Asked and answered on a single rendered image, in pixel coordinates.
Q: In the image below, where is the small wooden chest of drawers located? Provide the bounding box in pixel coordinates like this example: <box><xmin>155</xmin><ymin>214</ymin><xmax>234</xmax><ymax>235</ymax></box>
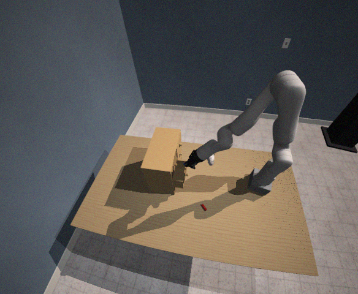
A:
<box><xmin>141</xmin><ymin>127</ymin><xmax>181</xmax><ymax>195</ymax></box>

